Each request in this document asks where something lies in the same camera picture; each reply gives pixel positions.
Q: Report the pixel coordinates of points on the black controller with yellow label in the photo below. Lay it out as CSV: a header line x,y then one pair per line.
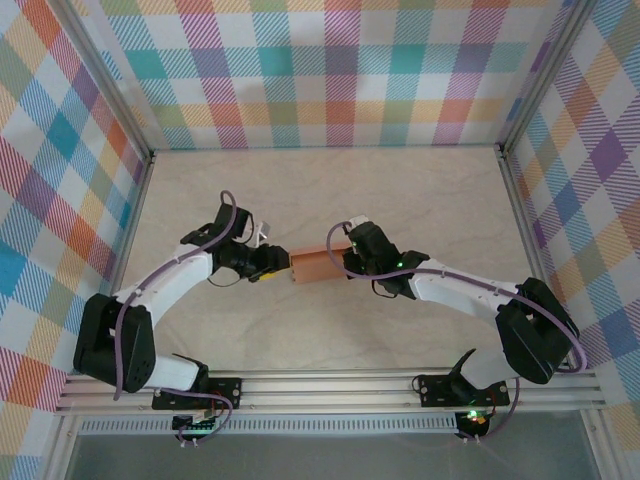
x,y
475,421

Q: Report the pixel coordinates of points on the orange paper box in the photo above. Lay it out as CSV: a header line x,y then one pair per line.
x,y
315,262

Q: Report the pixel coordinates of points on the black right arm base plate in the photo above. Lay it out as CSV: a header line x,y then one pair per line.
x,y
435,392

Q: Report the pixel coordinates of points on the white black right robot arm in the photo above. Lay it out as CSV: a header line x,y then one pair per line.
x,y
460,290

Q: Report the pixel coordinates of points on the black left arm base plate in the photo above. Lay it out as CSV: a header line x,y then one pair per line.
x,y
232,387

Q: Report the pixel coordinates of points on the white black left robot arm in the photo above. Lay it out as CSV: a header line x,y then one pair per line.
x,y
175,280

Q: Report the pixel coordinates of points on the aluminium side rail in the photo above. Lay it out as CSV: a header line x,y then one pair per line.
x,y
131,225
514,190

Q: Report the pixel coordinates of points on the long aluminium mounting rail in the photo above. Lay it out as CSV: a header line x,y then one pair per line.
x,y
325,390

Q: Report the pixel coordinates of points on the aluminium frame post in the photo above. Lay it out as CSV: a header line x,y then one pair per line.
x,y
544,75
109,82

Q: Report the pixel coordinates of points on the aluminium frame leg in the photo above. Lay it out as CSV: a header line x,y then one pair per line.
x,y
602,447
59,447

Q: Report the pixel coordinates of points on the circuit board with green lights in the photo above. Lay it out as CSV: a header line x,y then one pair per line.
x,y
192,426

